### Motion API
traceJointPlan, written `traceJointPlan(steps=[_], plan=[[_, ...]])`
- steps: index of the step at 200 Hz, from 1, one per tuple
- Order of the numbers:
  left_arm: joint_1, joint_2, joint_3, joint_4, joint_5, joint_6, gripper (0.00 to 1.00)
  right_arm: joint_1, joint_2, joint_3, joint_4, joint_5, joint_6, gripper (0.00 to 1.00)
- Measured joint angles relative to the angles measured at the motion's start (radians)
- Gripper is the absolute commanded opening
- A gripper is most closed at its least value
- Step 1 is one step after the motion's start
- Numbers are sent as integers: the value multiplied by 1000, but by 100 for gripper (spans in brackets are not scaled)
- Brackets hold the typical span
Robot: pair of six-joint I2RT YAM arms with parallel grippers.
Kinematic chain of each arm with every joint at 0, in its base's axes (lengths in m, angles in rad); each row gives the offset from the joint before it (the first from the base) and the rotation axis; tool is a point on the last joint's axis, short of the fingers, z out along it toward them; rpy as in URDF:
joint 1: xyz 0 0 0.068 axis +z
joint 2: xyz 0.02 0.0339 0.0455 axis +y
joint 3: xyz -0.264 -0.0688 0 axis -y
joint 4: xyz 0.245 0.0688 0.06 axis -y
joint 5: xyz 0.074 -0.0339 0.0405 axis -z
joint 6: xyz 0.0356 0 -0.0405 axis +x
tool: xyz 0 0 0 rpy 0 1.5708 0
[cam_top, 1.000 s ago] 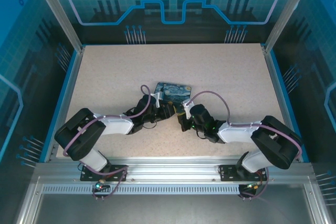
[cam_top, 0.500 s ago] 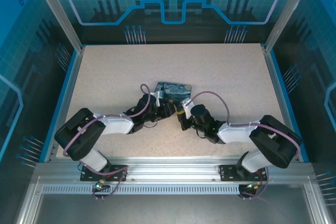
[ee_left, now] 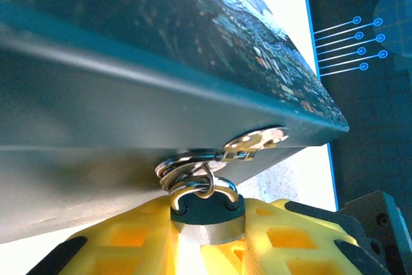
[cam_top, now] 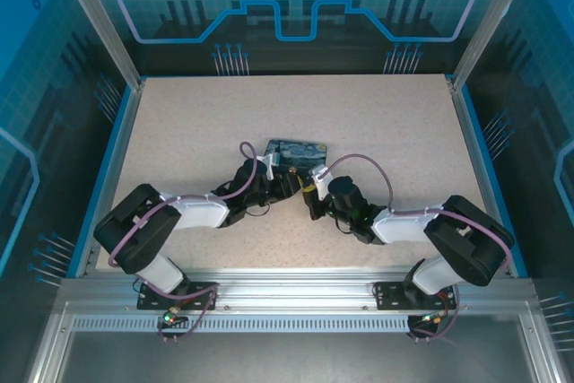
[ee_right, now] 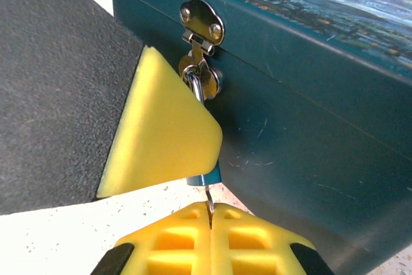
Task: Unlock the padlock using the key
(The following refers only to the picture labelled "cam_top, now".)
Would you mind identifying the left cable connector green light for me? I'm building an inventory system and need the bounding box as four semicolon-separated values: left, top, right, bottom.
161;308;187;326

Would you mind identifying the cable connector green light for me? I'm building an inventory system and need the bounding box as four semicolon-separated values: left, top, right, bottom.
161;308;187;326
420;309;450;326

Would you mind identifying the dark box starry night lid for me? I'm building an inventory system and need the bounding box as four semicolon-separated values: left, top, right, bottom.
263;137;331;178

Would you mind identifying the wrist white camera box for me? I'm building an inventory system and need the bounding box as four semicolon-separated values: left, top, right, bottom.
257;152;282;180
309;166;334;201

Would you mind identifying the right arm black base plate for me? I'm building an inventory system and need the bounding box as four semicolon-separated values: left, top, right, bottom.
373;281;461;312

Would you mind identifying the perforated metal cable tray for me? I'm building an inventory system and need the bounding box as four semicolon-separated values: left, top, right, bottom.
70;315;449;331

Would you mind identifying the right cable connector green light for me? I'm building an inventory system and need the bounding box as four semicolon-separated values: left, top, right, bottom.
420;309;450;326

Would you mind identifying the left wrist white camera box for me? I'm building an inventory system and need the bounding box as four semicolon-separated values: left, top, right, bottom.
257;152;282;180

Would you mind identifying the aluminium frame post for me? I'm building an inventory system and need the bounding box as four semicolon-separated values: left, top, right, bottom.
450;0;538;91
50;0;145;91

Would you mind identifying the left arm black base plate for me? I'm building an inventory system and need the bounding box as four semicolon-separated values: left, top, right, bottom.
136;281;221;312

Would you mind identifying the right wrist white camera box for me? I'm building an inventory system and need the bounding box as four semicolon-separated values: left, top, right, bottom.
309;166;334;201

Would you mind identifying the blue aluminium table side rail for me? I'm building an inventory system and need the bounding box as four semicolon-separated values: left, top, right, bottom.
66;80;145;280
448;80;531;280

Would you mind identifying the aluminium cross rail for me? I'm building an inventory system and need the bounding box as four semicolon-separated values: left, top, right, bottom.
60;267;535;310

